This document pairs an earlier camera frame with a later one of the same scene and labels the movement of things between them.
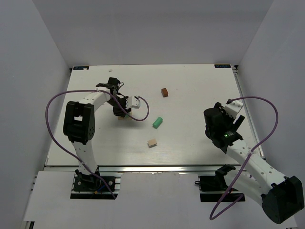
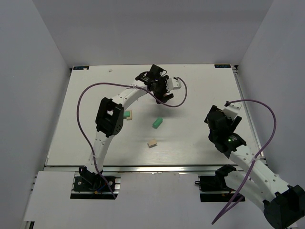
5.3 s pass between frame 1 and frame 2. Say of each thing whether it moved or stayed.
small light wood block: stayed
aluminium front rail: stayed
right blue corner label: stayed
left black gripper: moved
